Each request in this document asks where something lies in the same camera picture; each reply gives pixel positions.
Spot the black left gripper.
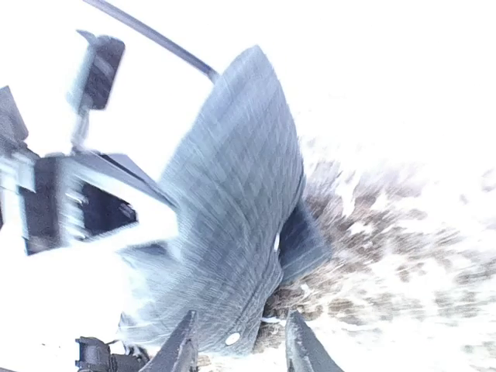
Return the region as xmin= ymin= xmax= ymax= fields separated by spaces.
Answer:
xmin=18 ymin=153 xmax=178 ymax=255

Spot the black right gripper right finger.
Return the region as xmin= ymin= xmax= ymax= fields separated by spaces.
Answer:
xmin=285 ymin=310 xmax=343 ymax=372

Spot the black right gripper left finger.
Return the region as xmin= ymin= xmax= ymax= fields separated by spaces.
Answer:
xmin=139 ymin=310 xmax=198 ymax=372

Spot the black pinstriped long sleeve shirt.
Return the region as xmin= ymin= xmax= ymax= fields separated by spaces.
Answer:
xmin=119 ymin=46 xmax=331 ymax=356

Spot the black mounted camera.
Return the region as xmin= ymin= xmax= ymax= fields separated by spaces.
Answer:
xmin=75 ymin=337 xmax=150 ymax=372

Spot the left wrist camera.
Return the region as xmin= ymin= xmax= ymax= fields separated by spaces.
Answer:
xmin=67 ymin=29 xmax=126 ymax=153

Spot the left black frame post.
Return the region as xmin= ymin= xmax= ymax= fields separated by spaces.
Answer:
xmin=84 ymin=0 xmax=219 ymax=83

